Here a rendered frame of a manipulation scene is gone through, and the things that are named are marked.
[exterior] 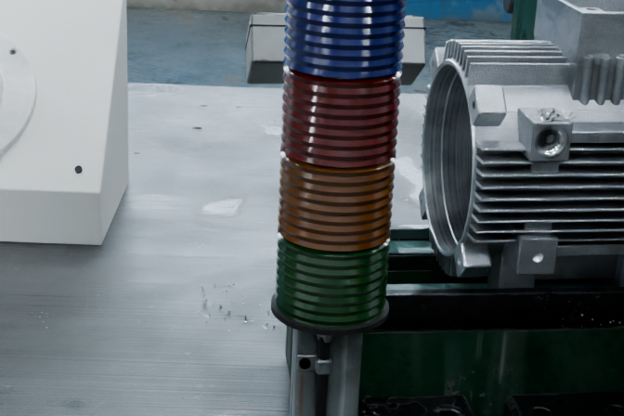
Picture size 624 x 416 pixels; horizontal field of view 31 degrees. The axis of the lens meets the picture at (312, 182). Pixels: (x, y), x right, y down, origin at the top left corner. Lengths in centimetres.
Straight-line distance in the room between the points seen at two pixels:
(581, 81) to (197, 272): 51
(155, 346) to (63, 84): 39
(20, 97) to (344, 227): 79
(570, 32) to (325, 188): 37
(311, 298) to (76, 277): 65
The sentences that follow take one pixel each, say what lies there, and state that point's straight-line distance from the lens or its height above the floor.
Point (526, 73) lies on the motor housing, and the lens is 88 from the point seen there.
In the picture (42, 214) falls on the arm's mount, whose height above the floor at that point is 83.
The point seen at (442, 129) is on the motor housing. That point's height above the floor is 102.
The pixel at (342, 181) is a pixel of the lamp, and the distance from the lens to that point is 56.
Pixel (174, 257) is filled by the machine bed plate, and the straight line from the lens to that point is 125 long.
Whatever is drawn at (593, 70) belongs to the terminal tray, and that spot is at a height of 110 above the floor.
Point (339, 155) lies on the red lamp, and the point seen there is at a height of 113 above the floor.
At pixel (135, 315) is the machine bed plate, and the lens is 113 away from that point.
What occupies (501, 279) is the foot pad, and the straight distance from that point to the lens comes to 91.
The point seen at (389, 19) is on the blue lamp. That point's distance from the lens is 55.
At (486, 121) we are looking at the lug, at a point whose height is 107.
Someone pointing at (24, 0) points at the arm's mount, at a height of 104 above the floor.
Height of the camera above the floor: 130
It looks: 20 degrees down
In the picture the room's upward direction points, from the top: 3 degrees clockwise
